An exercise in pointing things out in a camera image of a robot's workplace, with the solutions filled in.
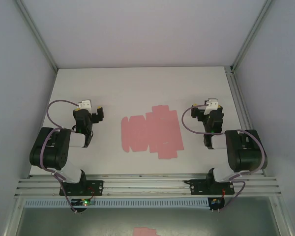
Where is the pink paper box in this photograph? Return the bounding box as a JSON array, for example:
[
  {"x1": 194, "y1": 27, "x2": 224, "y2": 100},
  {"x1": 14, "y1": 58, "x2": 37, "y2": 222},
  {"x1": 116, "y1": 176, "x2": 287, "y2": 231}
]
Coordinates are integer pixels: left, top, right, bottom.
[{"x1": 120, "y1": 105, "x2": 184, "y2": 160}]

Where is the pink paper sheet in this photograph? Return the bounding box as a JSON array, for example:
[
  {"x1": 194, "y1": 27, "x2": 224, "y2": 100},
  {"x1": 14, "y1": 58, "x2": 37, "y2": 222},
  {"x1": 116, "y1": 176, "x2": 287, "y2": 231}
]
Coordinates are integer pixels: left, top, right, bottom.
[{"x1": 132, "y1": 227, "x2": 163, "y2": 236}]

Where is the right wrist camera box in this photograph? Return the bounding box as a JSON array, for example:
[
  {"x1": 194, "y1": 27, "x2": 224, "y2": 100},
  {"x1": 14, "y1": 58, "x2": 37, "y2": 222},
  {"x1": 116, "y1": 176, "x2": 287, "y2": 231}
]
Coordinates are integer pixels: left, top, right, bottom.
[{"x1": 203, "y1": 97, "x2": 219, "y2": 116}]

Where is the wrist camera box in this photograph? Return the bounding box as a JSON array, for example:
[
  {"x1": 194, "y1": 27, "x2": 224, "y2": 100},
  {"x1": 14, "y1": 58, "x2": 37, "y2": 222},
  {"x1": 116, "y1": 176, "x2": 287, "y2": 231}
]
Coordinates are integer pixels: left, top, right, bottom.
[
  {"x1": 78, "y1": 99, "x2": 93, "y2": 111},
  {"x1": 203, "y1": 97, "x2": 219, "y2": 116}
]

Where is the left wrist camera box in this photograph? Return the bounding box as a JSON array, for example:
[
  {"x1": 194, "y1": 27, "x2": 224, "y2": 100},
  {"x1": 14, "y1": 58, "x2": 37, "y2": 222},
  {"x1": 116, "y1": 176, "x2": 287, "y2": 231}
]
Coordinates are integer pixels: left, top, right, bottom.
[{"x1": 78, "y1": 99, "x2": 93, "y2": 111}]

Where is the aluminium side rail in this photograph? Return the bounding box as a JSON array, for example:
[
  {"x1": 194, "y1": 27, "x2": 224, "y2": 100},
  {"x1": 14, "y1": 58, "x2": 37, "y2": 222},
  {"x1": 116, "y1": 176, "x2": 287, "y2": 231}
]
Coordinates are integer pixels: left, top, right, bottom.
[{"x1": 224, "y1": 65, "x2": 255, "y2": 135}]

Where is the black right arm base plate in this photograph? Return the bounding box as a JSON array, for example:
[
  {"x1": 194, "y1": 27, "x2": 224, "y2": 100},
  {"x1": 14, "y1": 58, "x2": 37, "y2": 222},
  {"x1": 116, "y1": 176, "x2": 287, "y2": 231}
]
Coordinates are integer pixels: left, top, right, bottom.
[{"x1": 184, "y1": 178, "x2": 236, "y2": 196}]

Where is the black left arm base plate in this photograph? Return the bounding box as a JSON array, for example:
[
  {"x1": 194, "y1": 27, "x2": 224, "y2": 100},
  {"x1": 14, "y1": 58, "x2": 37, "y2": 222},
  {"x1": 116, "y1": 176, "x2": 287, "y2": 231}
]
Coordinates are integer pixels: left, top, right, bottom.
[{"x1": 59, "y1": 180, "x2": 104, "y2": 197}]

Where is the aluminium frame post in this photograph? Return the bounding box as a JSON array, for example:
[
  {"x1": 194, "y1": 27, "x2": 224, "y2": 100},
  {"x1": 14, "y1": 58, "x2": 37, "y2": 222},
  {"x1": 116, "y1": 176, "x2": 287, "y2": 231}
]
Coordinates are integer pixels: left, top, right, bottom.
[
  {"x1": 230, "y1": 0, "x2": 273, "y2": 74},
  {"x1": 14, "y1": 0, "x2": 59, "y2": 72}
]

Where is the aluminium mounting rail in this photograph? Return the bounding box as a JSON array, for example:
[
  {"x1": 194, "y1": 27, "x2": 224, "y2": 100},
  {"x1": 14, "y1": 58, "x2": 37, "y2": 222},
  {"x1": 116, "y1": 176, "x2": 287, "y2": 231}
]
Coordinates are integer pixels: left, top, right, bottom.
[{"x1": 13, "y1": 173, "x2": 283, "y2": 199}]

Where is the white slotted cable duct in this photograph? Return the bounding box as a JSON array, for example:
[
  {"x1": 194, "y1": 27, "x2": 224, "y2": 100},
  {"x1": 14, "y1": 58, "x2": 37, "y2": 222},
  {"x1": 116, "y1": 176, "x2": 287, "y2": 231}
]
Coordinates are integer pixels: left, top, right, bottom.
[{"x1": 24, "y1": 199, "x2": 209, "y2": 209}]

